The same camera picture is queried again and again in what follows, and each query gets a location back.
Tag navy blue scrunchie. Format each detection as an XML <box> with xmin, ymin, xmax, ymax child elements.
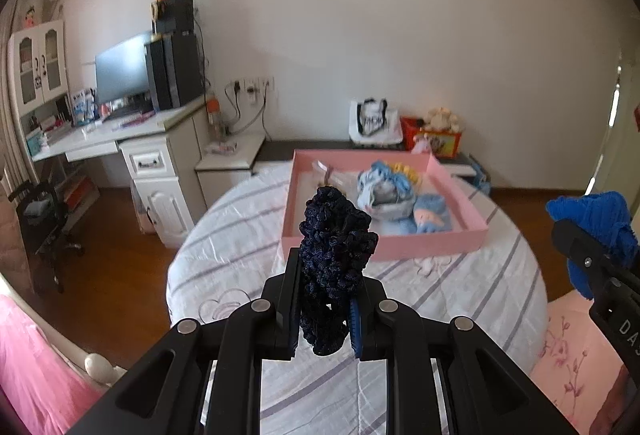
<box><xmin>298</xmin><ymin>186</ymin><xmax>380</xmax><ymax>357</ymax></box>

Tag pink cardboard box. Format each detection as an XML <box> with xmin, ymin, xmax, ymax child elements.
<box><xmin>281</xmin><ymin>149</ymin><xmax>490</xmax><ymax>264</ymax></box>

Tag black office chair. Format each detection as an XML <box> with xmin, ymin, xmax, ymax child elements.
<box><xmin>7</xmin><ymin>179</ymin><xmax>86</xmax><ymax>297</ymax></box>

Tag light blue fluffy doll scrunchie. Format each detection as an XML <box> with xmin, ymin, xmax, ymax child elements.
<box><xmin>372</xmin><ymin>194</ymin><xmax>454</xmax><ymax>237</ymax></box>

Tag orange capped bottle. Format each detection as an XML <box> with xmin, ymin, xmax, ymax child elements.
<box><xmin>207</xmin><ymin>98</ymin><xmax>222</xmax><ymax>138</ymax></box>

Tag black computer tower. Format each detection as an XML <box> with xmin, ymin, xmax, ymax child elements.
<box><xmin>143</xmin><ymin>31</ymin><xmax>204</xmax><ymax>112</ymax></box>

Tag low white side cabinet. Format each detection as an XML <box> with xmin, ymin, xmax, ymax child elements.
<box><xmin>194</xmin><ymin>133</ymin><xmax>266</xmax><ymax>212</ymax></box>

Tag black box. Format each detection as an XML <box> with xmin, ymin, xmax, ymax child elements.
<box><xmin>149</xmin><ymin>0</ymin><xmax>195</xmax><ymax>36</ymax></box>

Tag white tote bag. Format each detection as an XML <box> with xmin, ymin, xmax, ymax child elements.
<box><xmin>348</xmin><ymin>98</ymin><xmax>404</xmax><ymax>146</ymax></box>

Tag pink pens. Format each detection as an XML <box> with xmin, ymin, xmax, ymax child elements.
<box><xmin>112</xmin><ymin>112</ymin><xmax>156</xmax><ymax>131</ymax></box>

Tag white wall outlet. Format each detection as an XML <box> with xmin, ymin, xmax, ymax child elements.
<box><xmin>232</xmin><ymin>75</ymin><xmax>276</xmax><ymax>102</ymax></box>

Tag yellow crochet scrunchie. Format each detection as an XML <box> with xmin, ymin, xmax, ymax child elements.
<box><xmin>390</xmin><ymin>163</ymin><xmax>424</xmax><ymax>188</ymax></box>

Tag blue white patterned cloth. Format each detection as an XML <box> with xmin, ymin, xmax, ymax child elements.
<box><xmin>356</xmin><ymin>160</ymin><xmax>417</xmax><ymax>216</ymax></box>

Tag blue carton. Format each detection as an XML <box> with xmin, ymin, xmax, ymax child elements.
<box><xmin>69</xmin><ymin>88</ymin><xmax>97</xmax><ymax>126</ymax></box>

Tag white door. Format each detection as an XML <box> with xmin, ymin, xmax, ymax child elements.
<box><xmin>584</xmin><ymin>49</ymin><xmax>640</xmax><ymax>204</ymax></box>

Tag black computer monitor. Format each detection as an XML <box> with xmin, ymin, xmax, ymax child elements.
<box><xmin>94</xmin><ymin>32</ymin><xmax>154</xmax><ymax>108</ymax></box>

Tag bright blue knit scrunchie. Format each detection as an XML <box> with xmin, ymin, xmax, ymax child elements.
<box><xmin>545</xmin><ymin>191</ymin><xmax>640</xmax><ymax>301</ymax></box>

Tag beige plush sheep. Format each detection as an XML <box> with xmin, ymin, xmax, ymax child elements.
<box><xmin>423</xmin><ymin>107</ymin><xmax>464</xmax><ymax>134</ymax></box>

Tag pink blanket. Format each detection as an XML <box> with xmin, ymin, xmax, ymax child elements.
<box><xmin>0</xmin><ymin>292</ymin><xmax>109</xmax><ymax>435</ymax></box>

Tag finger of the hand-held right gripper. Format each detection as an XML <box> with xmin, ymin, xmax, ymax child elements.
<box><xmin>551</xmin><ymin>218</ymin><xmax>618</xmax><ymax>297</ymax></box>

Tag red toy bin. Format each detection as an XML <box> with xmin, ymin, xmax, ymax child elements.
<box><xmin>399</xmin><ymin>116</ymin><xmax>464</xmax><ymax>160</ymax></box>

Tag black power cable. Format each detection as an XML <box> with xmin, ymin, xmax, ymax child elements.
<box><xmin>224</xmin><ymin>82</ymin><xmax>268</xmax><ymax>134</ymax></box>

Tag white glass door cabinet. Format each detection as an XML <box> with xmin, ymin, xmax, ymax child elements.
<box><xmin>7</xmin><ymin>18</ymin><xmax>69</xmax><ymax>118</ymax></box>

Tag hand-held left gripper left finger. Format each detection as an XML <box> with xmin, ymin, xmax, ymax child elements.
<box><xmin>65</xmin><ymin>247</ymin><xmax>303</xmax><ymax>435</ymax></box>

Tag white desk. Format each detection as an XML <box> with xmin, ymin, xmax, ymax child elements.
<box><xmin>31</xmin><ymin>102</ymin><xmax>211</xmax><ymax>250</ymax></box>

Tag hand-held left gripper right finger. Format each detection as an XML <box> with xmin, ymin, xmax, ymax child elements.
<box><xmin>350</xmin><ymin>275</ymin><xmax>581</xmax><ymax>435</ymax></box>

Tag black and white bench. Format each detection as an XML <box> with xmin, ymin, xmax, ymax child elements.
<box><xmin>252</xmin><ymin>139</ymin><xmax>482</xmax><ymax>178</ymax></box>

